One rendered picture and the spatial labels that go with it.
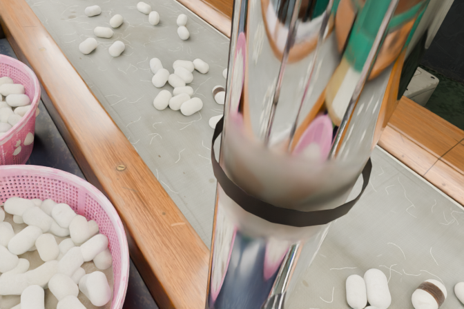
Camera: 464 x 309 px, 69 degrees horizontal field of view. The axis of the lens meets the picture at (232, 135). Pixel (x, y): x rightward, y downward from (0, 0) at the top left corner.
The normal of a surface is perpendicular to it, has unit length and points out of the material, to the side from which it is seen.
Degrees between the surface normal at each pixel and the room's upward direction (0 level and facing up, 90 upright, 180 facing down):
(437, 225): 0
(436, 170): 45
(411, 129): 0
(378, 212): 0
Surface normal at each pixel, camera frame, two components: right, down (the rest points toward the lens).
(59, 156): 0.09, -0.72
